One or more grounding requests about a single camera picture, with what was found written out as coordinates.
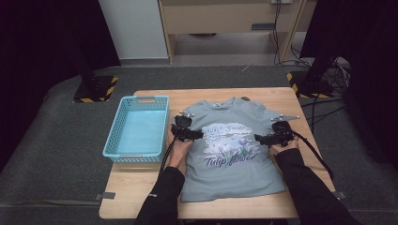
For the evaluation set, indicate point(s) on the person's right hand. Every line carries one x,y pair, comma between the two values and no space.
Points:
286,146

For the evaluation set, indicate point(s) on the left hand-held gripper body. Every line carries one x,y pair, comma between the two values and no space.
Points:
182,125

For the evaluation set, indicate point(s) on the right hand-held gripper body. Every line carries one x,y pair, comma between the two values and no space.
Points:
283,131

